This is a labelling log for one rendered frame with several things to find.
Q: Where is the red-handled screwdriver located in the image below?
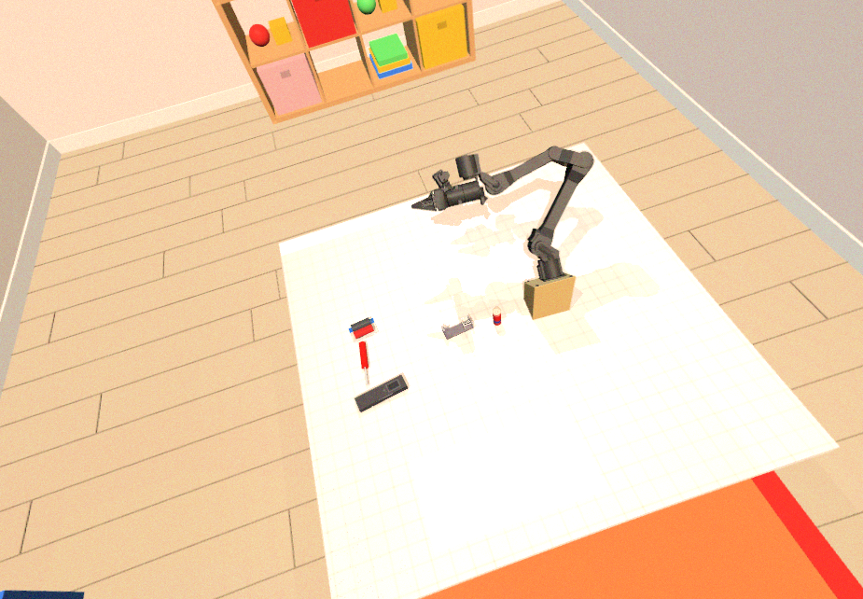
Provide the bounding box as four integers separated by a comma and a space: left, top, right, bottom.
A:
359, 341, 369, 385

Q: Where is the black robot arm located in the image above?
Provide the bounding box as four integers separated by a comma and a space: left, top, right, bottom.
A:
432, 146, 595, 282

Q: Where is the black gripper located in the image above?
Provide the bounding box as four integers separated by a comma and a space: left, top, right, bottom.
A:
411, 185, 466, 212

